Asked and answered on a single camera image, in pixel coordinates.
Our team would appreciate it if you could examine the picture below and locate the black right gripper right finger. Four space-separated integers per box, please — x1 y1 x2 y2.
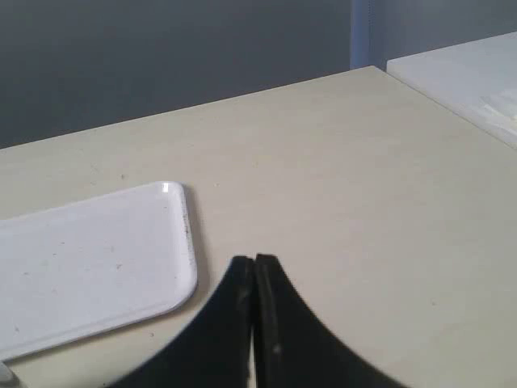
254 255 402 387

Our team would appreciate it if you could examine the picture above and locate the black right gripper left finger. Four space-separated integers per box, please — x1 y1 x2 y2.
111 256 254 388

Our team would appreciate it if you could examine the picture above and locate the white plastic tray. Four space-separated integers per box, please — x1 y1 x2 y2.
1 181 198 361

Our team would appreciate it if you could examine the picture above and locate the white side table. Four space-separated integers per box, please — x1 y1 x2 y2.
386 32 516 148

